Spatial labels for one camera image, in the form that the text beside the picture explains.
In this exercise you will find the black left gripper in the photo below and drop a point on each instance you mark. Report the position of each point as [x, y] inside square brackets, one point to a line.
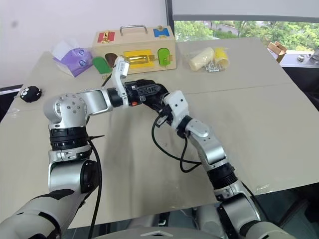
[131, 95]

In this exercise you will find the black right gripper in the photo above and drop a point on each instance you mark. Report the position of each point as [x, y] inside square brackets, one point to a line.
[166, 116]

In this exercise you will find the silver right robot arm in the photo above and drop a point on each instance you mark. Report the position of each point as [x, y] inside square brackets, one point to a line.
[211, 149]

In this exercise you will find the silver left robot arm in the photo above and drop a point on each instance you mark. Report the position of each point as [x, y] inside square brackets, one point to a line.
[68, 107]

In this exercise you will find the yellow plastic cup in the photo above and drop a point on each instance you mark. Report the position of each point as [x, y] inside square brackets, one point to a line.
[221, 56]

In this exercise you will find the beige foam roll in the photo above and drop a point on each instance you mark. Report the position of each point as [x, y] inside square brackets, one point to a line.
[200, 59]

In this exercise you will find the clear plastic bag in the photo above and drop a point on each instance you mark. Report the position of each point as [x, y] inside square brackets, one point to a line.
[199, 53]

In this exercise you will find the metal screws pile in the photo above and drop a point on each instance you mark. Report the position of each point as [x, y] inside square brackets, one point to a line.
[211, 67]

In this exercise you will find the purple tissue pack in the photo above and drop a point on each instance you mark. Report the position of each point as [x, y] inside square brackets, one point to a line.
[74, 61]

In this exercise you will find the black plush toy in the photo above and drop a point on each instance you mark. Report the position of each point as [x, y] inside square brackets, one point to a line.
[31, 93]

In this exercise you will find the grey window roller blind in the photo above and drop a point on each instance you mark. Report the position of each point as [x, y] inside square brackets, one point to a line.
[244, 8]

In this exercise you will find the silver robot torso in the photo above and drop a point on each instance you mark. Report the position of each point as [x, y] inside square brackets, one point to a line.
[159, 234]

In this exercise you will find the small cardboard box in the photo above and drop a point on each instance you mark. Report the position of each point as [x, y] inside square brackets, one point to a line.
[277, 51]

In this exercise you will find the dark monitor edge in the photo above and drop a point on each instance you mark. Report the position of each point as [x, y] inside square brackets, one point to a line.
[10, 90]

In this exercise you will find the small items on windowsill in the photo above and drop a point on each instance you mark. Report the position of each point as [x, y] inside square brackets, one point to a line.
[309, 57]

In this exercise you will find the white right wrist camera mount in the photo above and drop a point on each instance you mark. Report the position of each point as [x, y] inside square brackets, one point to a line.
[177, 104]

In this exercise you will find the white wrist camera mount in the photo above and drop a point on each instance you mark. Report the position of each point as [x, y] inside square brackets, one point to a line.
[120, 71]
[177, 104]

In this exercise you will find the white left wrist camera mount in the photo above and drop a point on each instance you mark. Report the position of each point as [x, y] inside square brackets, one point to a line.
[120, 71]

